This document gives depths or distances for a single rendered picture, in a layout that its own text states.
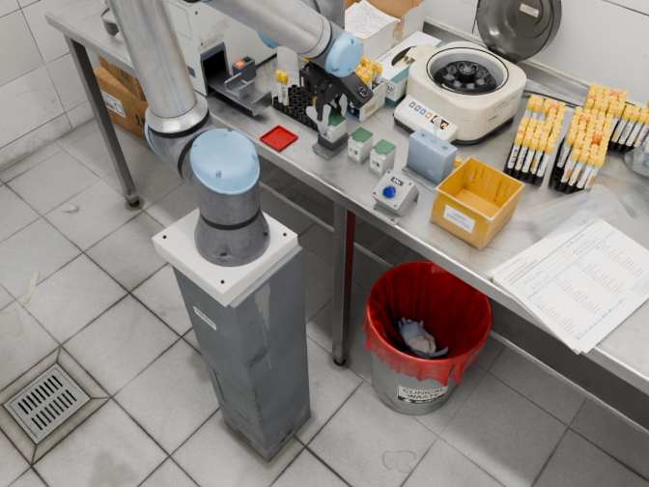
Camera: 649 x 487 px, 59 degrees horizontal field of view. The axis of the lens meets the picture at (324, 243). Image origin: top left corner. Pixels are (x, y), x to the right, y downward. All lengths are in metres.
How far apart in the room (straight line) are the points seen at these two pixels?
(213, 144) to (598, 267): 0.79
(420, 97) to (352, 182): 0.29
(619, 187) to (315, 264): 1.22
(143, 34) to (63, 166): 1.98
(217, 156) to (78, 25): 1.09
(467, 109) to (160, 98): 0.70
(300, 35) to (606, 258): 0.75
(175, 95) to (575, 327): 0.83
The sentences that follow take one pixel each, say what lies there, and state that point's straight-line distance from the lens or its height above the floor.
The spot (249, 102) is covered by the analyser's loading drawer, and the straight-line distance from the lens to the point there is 1.51.
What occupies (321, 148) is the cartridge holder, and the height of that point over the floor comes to 0.89.
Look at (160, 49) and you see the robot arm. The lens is 1.01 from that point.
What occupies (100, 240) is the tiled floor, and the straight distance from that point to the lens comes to 2.54.
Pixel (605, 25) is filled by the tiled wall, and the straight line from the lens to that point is 1.61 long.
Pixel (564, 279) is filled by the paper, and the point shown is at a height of 0.89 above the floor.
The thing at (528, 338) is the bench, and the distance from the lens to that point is 1.89.
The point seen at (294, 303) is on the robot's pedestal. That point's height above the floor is 0.70.
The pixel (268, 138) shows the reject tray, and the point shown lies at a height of 0.88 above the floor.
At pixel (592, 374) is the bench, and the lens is 1.90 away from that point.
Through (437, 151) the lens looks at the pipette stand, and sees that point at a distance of 1.29.
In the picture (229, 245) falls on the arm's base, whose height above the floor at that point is 0.97.
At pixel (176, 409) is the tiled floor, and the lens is 2.04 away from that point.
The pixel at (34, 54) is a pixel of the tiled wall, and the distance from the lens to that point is 2.90.
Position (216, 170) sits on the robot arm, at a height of 1.14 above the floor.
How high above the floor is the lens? 1.82
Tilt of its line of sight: 50 degrees down
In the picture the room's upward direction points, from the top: straight up
